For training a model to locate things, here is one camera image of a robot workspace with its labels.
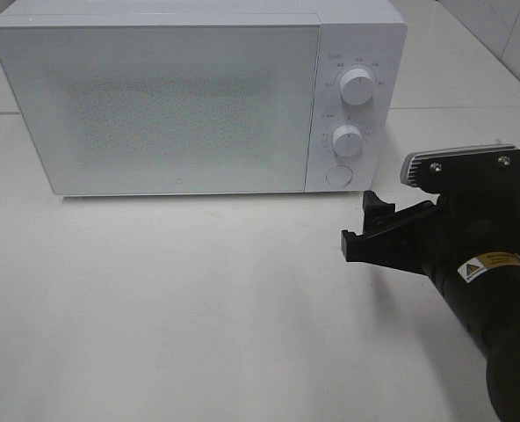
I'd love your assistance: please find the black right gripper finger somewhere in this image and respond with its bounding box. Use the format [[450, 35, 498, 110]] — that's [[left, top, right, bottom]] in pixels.
[[362, 190, 396, 233], [341, 229, 383, 264]]

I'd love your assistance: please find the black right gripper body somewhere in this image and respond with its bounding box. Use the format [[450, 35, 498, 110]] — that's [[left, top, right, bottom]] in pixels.
[[376, 190, 520, 280]]

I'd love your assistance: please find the round white door button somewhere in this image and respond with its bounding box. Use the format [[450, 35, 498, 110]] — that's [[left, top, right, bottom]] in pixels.
[[326, 165, 353, 188]]

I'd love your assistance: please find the white microwave door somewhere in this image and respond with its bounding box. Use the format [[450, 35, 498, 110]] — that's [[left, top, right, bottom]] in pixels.
[[0, 26, 319, 196]]

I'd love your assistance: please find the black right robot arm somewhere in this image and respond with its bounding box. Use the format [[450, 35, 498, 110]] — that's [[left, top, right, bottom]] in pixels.
[[341, 189, 520, 421]]

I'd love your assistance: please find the lower white microwave knob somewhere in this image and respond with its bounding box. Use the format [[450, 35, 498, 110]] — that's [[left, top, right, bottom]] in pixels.
[[332, 125, 364, 157]]

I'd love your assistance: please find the white microwave knob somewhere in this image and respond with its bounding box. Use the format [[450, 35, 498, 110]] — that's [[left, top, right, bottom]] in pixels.
[[339, 66, 374, 106], [332, 125, 364, 157]]

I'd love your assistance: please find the upper white microwave knob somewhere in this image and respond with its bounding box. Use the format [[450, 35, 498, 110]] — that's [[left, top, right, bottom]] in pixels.
[[339, 66, 374, 106]]

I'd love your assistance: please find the white microwave oven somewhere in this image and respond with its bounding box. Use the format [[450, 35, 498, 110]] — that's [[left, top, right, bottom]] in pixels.
[[0, 1, 408, 197]]

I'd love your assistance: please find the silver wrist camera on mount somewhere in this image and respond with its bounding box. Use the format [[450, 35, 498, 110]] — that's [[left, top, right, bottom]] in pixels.
[[400, 143, 520, 195]]

